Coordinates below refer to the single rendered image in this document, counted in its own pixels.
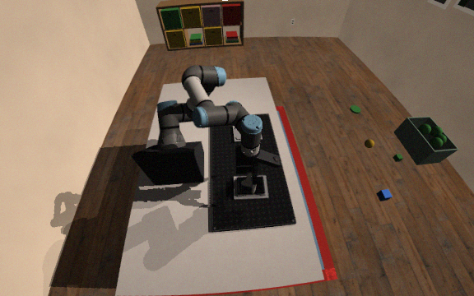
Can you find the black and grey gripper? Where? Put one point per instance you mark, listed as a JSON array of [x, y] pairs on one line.
[[244, 165]]

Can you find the white rectangular frame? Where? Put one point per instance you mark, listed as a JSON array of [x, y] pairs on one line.
[[237, 136]]

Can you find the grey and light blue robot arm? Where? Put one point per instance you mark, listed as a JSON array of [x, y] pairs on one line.
[[200, 110]]

